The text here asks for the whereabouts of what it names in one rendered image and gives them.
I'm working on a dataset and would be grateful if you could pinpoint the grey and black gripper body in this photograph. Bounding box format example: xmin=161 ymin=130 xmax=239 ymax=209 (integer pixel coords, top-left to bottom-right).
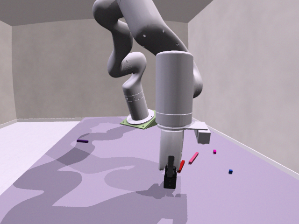
xmin=157 ymin=124 xmax=185 ymax=172

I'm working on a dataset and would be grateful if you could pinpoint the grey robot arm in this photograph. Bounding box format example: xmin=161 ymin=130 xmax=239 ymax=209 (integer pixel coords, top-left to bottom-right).
xmin=93 ymin=0 xmax=211 ymax=144

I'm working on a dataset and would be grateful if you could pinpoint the pink rod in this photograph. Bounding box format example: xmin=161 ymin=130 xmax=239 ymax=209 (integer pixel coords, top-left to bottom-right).
xmin=189 ymin=152 xmax=199 ymax=164

